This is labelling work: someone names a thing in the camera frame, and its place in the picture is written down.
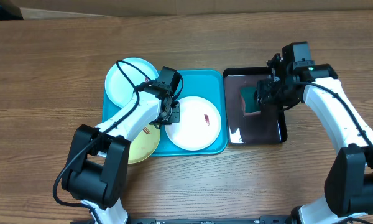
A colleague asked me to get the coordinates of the white plate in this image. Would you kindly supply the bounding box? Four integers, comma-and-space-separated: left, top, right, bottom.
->
165, 96, 222, 151

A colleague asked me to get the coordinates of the green sponge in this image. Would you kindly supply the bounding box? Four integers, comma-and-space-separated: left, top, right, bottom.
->
240, 86, 260, 115

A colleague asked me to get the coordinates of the light blue plate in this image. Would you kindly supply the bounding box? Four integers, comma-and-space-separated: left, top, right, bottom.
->
104, 57, 159, 108

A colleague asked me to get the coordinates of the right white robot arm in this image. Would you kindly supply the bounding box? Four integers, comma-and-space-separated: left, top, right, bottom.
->
254, 42, 373, 224

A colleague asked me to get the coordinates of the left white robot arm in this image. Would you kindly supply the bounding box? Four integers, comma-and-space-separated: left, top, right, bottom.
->
53, 67, 183, 223

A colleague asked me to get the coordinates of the black rectangular tray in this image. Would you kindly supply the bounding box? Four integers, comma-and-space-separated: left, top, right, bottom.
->
223, 67, 288, 145

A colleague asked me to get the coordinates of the teal plastic tray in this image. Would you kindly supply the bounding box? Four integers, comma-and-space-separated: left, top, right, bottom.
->
101, 68, 229, 157

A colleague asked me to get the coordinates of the yellow plate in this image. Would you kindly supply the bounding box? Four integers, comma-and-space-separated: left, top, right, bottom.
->
128, 125, 160, 164

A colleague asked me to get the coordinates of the cardboard backdrop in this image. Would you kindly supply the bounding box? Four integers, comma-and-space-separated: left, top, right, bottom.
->
12, 0, 373, 16

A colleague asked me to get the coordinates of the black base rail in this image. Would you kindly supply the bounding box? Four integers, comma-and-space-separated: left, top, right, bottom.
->
71, 215, 299, 224

